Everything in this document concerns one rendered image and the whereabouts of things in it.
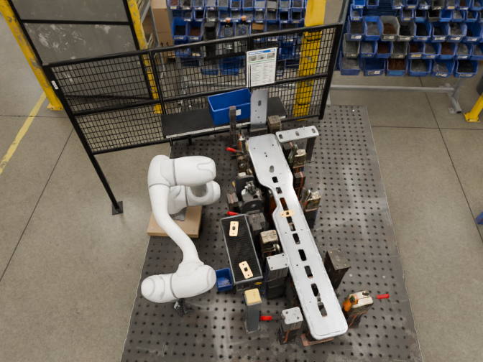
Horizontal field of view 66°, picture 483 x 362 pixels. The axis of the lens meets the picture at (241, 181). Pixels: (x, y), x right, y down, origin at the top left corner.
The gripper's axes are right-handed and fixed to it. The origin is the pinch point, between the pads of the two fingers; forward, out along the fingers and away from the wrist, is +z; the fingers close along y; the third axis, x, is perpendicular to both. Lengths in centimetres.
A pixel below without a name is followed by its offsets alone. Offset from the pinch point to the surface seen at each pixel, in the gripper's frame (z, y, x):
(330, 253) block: 34, 41, -52
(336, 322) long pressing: 27, 8, -64
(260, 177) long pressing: 39, 78, 1
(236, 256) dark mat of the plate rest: 3.9, 24.0, -13.0
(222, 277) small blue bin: 44.7, 12.5, 8.4
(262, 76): 38, 152, 22
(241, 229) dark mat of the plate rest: 8.8, 38.3, -9.7
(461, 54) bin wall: 171, 279, -108
